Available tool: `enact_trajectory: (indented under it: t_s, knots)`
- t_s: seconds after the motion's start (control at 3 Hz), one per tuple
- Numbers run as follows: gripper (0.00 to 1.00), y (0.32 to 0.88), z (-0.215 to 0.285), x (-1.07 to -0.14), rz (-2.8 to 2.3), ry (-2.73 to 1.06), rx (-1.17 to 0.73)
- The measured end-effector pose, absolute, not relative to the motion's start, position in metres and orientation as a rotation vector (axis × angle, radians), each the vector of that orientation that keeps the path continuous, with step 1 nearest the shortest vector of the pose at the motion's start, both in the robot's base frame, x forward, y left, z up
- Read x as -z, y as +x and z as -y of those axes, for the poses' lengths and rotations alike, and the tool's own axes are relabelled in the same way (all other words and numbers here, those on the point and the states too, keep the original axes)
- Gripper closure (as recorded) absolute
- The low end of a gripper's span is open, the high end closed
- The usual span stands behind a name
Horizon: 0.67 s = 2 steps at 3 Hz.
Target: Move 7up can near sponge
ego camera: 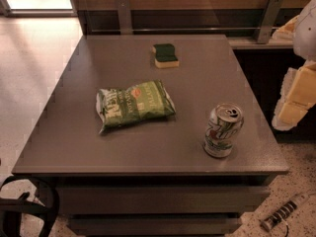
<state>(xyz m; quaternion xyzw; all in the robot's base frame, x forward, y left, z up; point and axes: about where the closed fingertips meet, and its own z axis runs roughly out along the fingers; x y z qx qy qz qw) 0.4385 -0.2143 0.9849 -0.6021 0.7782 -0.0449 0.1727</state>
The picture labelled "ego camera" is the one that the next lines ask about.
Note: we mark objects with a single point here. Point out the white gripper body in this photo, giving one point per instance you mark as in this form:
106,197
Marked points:
306,34

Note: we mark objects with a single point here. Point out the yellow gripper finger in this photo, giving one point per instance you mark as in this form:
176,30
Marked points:
297,96
286,31

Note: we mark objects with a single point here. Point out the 7up soda can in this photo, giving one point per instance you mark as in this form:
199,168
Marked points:
224,123

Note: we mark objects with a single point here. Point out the green and yellow sponge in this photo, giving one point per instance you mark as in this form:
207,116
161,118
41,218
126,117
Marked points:
165,56

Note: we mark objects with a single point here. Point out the white power strip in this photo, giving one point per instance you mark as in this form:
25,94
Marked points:
284,212

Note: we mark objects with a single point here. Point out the green chips bag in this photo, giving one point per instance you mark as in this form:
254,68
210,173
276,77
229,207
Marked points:
121,107

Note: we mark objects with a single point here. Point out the upper grey drawer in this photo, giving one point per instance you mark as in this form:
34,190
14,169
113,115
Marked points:
160,200

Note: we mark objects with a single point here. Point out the grey drawer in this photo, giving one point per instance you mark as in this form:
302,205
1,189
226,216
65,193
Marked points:
147,227
160,200

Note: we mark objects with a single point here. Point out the lower grey drawer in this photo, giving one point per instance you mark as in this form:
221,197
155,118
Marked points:
147,227

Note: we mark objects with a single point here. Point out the right metal bracket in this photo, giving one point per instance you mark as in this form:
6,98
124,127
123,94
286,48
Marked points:
263,32

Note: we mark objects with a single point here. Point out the metal bracket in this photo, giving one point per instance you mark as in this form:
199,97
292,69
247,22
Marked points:
124,17
263,32

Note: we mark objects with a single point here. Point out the metal rail bar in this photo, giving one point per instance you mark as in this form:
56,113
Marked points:
239,32

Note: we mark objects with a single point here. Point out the left metal bracket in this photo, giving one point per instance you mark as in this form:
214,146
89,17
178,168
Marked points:
124,17

